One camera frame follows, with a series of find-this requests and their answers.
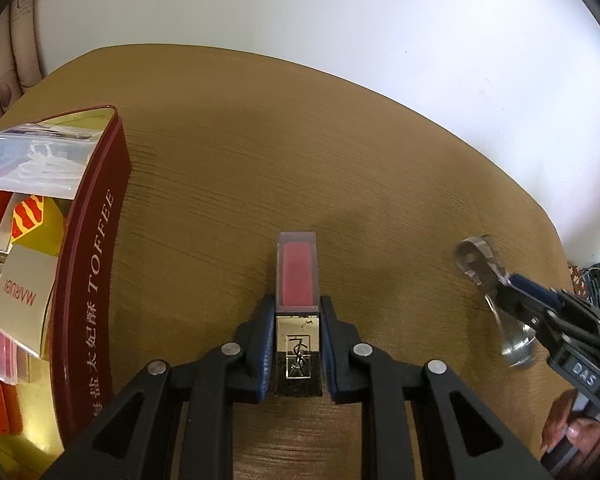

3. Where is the dark patterned bag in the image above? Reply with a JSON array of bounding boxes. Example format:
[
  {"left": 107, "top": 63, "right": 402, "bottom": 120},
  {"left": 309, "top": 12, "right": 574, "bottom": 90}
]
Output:
[{"left": 569, "top": 262, "right": 600, "bottom": 306}]

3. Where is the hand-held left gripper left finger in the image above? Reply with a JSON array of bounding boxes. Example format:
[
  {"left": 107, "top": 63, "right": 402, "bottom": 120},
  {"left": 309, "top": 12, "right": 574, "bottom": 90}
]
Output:
[{"left": 40, "top": 296, "right": 276, "bottom": 480}]

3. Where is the gold tin with red outside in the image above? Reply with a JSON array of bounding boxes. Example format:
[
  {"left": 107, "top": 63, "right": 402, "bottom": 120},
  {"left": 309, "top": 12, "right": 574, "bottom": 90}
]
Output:
[{"left": 0, "top": 105, "right": 132, "bottom": 461}]

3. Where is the person's right hand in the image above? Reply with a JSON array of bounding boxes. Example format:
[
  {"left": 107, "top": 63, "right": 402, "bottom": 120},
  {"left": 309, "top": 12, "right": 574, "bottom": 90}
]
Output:
[{"left": 540, "top": 391, "right": 600, "bottom": 456}]

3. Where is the red lipstick with clear cap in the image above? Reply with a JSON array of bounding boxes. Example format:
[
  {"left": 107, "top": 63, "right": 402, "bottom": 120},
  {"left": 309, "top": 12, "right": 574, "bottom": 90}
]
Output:
[{"left": 274, "top": 231, "right": 327, "bottom": 397}]

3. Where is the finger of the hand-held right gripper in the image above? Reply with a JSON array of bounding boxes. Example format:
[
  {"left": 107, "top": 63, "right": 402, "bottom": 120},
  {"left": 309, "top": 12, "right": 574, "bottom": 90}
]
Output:
[
  {"left": 509, "top": 274, "right": 573, "bottom": 311},
  {"left": 495, "top": 287, "right": 563, "bottom": 346}
]

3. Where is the beige patterned curtain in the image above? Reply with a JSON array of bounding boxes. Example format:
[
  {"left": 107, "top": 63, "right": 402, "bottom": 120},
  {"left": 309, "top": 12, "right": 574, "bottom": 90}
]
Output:
[{"left": 0, "top": 0, "right": 46, "bottom": 126}]

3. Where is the small beige cardboard box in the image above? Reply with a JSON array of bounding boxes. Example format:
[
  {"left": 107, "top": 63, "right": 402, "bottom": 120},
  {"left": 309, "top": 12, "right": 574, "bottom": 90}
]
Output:
[{"left": 0, "top": 245, "right": 61, "bottom": 360}]

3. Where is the clear plastic floss box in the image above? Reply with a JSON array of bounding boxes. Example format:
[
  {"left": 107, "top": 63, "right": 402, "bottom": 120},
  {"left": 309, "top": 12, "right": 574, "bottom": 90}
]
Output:
[{"left": 0, "top": 121, "right": 103, "bottom": 202}]

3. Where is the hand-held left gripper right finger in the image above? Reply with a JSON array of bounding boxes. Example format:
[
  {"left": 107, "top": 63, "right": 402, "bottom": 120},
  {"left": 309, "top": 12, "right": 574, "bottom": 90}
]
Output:
[{"left": 321, "top": 296, "right": 553, "bottom": 480}]

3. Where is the red yellow striped box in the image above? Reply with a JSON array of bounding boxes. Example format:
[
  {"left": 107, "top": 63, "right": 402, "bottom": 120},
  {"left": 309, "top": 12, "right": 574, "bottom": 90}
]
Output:
[{"left": 0, "top": 194, "right": 47, "bottom": 255}]

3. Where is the silver nail clipper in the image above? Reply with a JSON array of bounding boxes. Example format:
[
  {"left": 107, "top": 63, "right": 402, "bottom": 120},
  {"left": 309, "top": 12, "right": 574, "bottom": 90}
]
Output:
[{"left": 454, "top": 235, "right": 538, "bottom": 368}]

